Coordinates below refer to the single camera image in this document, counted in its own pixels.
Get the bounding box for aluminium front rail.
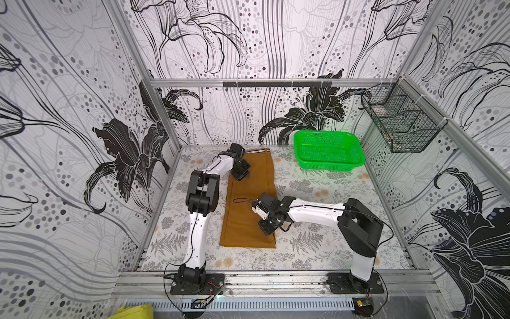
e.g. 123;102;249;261
112;270;441;298

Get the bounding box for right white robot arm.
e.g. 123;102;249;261
252;193;384;293

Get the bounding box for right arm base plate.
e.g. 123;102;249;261
326;272;385;295

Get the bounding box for yellow object at bottom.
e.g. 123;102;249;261
108;303;154;319

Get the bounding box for slotted cable duct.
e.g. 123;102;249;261
125;296;355;312

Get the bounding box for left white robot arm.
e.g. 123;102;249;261
175;143;251;288

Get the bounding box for brown long pants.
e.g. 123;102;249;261
219;148;277;249

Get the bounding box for black wire basket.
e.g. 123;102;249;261
361;83;448;153

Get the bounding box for green plastic basket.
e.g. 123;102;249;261
294;130;365;171

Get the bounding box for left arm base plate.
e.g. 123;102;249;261
170;273;225;296

